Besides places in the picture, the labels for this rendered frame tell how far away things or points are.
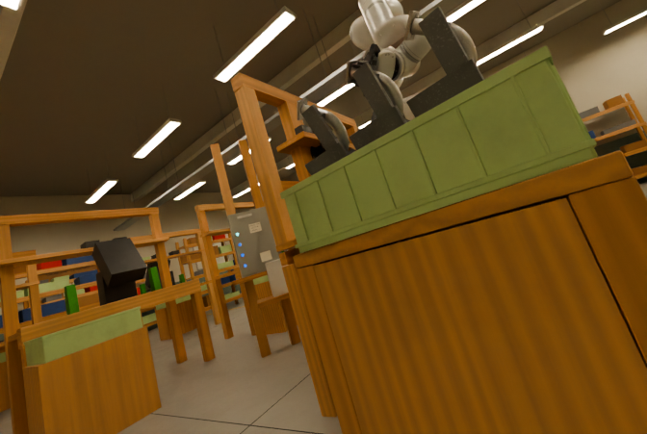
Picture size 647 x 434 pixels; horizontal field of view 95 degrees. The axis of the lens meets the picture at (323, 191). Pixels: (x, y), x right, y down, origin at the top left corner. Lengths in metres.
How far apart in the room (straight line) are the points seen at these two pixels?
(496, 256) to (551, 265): 0.07
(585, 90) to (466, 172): 10.65
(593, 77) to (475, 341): 10.83
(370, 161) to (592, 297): 0.40
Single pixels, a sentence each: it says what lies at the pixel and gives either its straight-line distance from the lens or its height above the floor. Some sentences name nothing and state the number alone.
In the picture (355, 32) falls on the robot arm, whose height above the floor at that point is 1.58.
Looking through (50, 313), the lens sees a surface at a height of 1.17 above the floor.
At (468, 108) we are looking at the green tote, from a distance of 0.56.
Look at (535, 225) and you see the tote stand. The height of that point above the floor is 0.72.
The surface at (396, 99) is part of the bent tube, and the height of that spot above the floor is 1.06.
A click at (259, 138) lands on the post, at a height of 1.50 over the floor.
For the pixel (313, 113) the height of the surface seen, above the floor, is 1.12.
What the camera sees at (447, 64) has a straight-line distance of 0.69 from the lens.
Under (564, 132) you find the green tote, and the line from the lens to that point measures 0.54.
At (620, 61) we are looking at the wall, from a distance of 11.44.
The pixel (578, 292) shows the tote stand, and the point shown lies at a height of 0.62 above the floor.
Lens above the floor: 0.78
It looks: 11 degrees up
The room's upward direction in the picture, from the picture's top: 17 degrees counter-clockwise
